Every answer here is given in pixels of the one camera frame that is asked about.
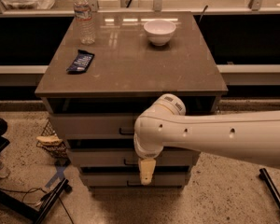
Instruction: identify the grey drawer cabinet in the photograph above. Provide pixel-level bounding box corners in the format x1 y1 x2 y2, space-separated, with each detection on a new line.
35 11 228 176

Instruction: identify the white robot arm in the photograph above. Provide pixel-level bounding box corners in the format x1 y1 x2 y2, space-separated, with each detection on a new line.
133 94 280 185

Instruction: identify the white ceramic bowl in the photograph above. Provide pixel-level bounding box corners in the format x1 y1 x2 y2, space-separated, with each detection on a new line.
144 20 176 46

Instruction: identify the dark blue snack wrapper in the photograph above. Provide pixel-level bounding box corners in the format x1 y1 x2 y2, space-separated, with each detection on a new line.
66 49 95 74

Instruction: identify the blue tape cross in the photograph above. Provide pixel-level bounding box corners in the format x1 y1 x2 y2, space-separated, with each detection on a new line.
45 166 66 189

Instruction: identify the black wire basket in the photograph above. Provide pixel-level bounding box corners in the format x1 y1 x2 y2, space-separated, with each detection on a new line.
36 121 67 159

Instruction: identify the black bar on floor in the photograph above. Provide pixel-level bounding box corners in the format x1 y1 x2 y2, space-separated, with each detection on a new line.
259 168 280 210

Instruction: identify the clear plastic water bottle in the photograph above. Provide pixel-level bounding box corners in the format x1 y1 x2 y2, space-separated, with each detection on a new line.
74 0 95 45

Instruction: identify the grey middle drawer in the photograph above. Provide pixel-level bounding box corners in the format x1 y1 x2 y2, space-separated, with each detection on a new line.
67 148 200 167

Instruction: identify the black floor cable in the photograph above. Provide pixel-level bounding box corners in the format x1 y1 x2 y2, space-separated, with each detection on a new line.
0 180 75 224

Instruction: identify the grey drawer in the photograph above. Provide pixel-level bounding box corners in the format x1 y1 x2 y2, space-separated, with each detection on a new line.
80 172 190 188
49 113 138 140
67 148 200 167

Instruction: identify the tan sponge in basket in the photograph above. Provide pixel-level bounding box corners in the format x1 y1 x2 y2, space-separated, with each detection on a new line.
36 135 63 147

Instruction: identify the grey top drawer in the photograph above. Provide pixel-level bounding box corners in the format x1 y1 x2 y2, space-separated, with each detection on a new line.
49 113 138 140

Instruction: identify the black metal stand leg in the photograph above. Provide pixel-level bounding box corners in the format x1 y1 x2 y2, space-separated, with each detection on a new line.
0 178 69 224

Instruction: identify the grey bottom drawer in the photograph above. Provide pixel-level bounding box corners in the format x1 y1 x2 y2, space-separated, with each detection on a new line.
80 172 190 188

